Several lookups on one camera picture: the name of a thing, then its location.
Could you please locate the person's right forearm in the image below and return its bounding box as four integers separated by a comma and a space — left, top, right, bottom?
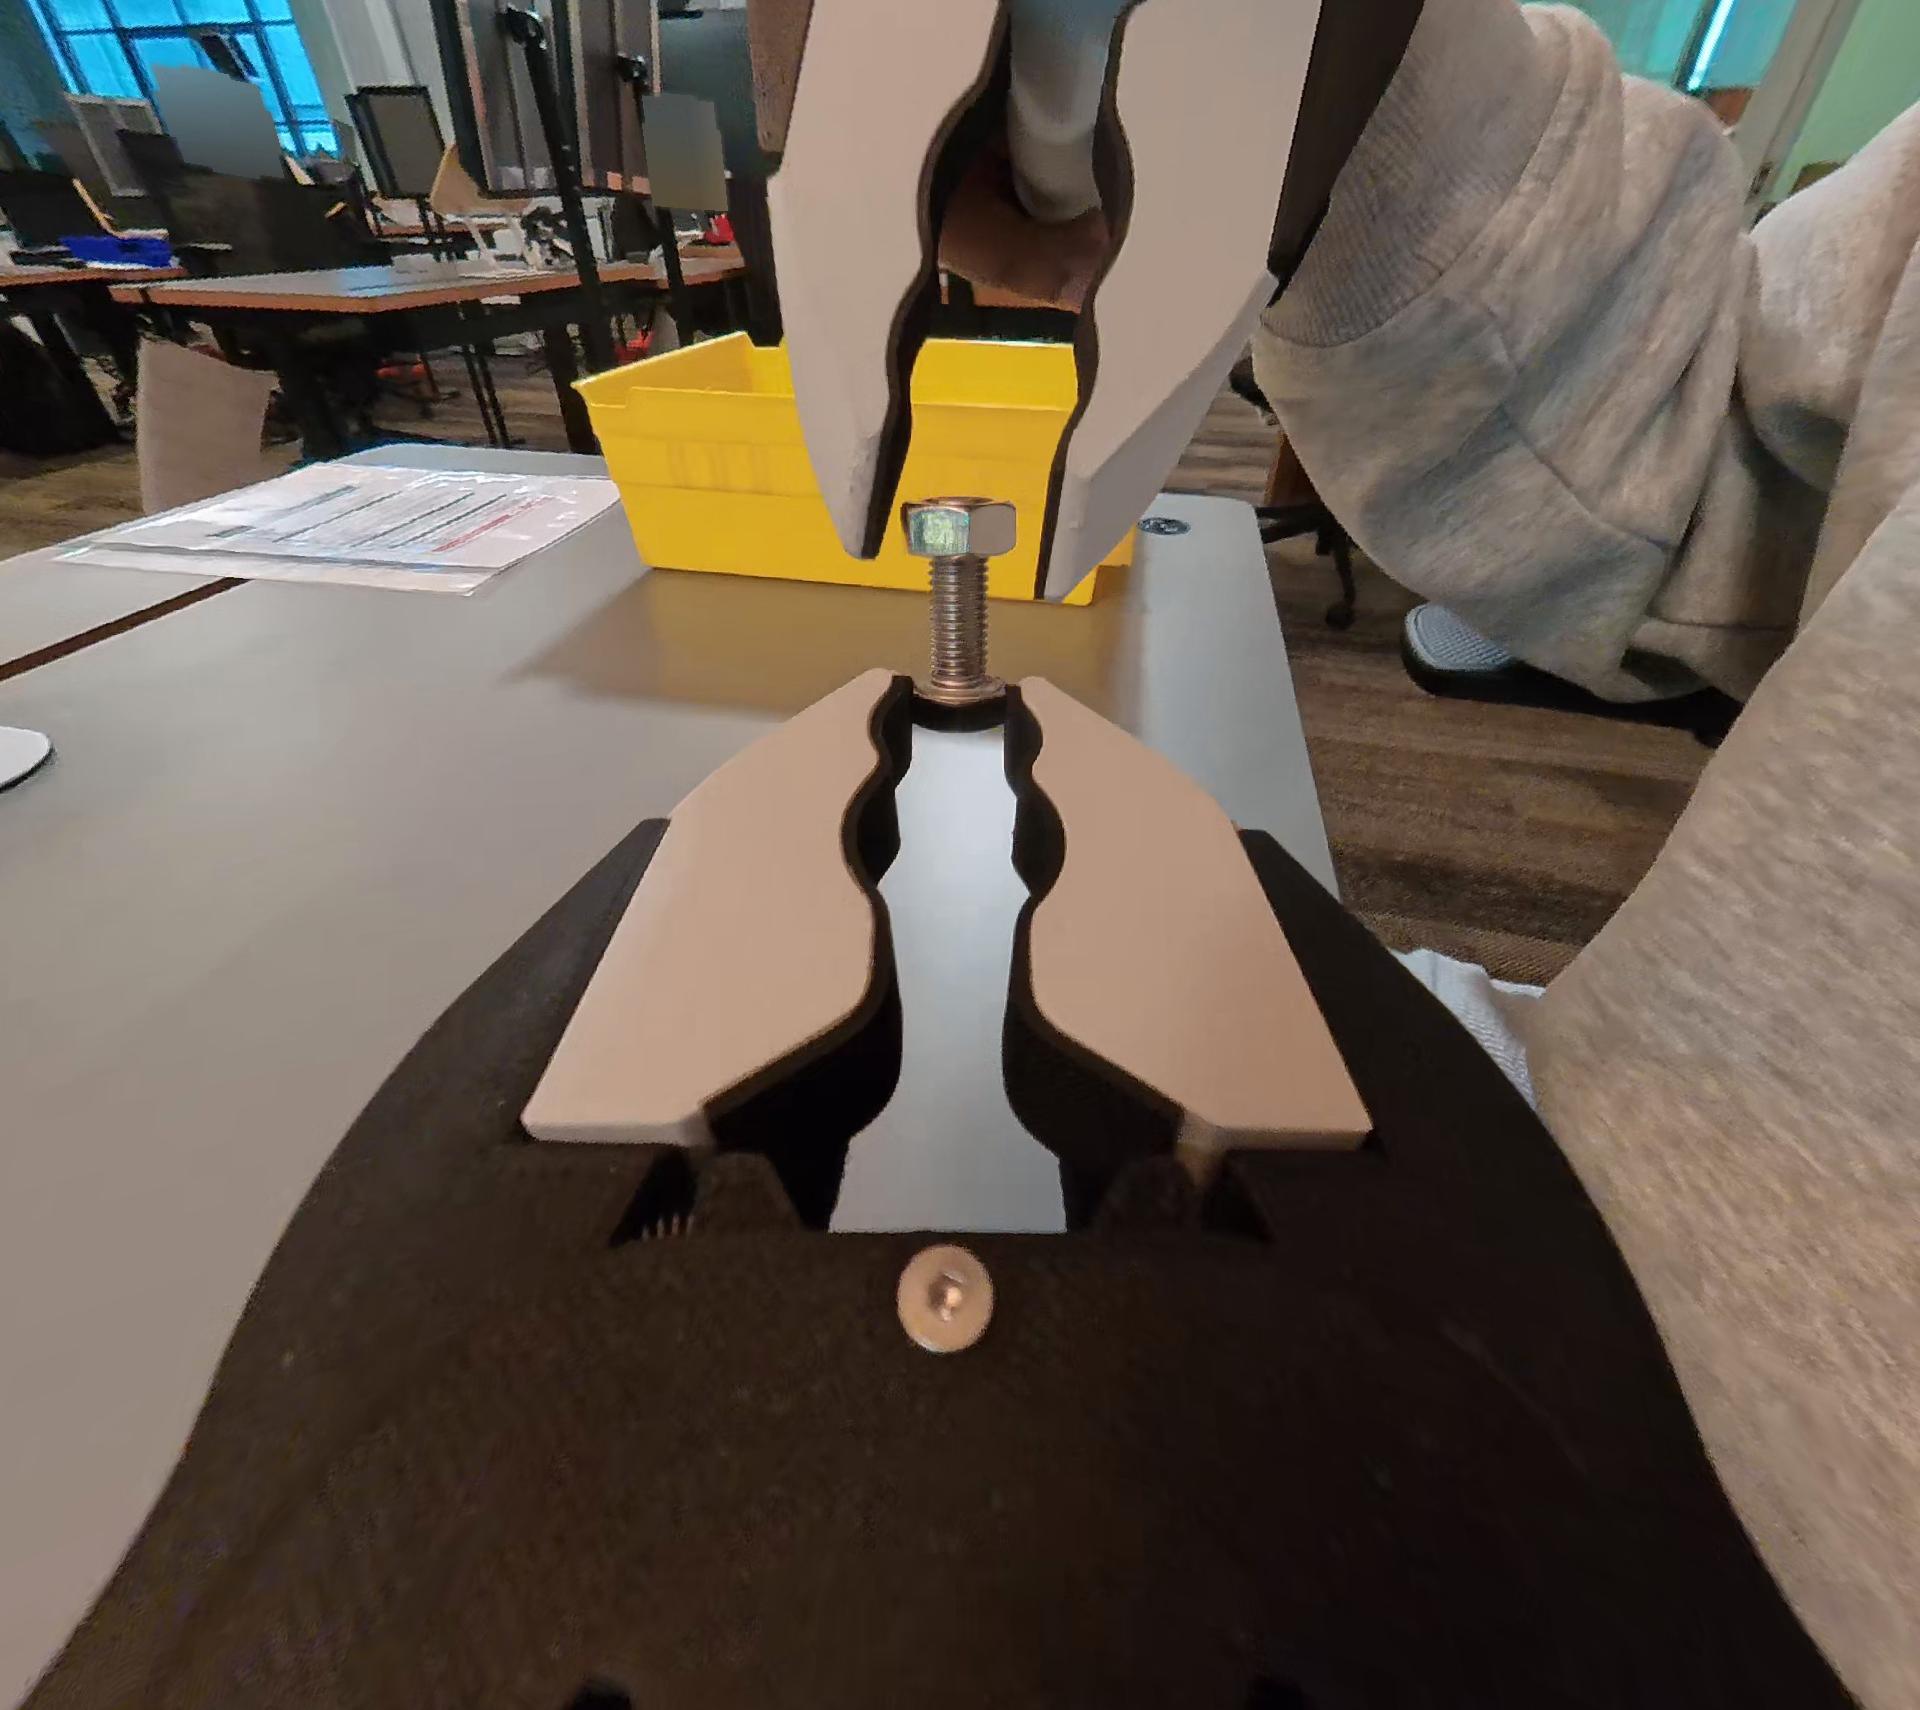
1246, 0, 1920, 706

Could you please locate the steel hex nut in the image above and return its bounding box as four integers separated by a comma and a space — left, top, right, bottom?
905, 504, 1021, 558

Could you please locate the steel hex bolt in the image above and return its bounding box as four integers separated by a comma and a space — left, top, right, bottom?
914, 489, 1010, 708

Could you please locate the laminated paper sheet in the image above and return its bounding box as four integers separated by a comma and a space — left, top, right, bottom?
58, 462, 622, 594

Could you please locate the white cardboard sheet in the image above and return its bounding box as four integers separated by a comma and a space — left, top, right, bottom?
136, 337, 280, 512

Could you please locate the dark monitor screen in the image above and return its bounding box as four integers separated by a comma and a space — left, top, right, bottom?
662, 10, 753, 115

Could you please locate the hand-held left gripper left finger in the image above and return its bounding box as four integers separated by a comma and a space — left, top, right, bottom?
520, 673, 914, 1228

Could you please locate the black mesh office chair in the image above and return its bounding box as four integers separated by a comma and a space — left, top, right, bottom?
1402, 605, 1742, 745

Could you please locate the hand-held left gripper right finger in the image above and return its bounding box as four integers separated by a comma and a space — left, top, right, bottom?
1010, 675, 1379, 1228

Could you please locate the grey desk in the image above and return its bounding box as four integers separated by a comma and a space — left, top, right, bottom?
0, 443, 1337, 1710

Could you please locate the yellow plastic bin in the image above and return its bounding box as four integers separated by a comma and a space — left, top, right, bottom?
572, 332, 1139, 608

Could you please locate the small black monitor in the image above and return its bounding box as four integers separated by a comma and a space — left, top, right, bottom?
349, 85, 448, 200

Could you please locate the wooden-top office table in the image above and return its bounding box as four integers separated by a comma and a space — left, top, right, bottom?
114, 265, 753, 455

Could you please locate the person's striped garment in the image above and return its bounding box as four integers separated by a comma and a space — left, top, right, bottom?
1395, 943, 1548, 1099

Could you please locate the person's grey sweater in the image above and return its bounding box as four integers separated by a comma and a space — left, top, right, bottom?
1523, 528, 1920, 1710

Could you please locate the person's right hand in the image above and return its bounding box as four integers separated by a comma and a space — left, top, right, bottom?
944, 162, 1114, 313

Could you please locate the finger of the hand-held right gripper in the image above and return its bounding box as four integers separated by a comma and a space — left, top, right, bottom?
769, 0, 1003, 563
1037, 0, 1337, 608

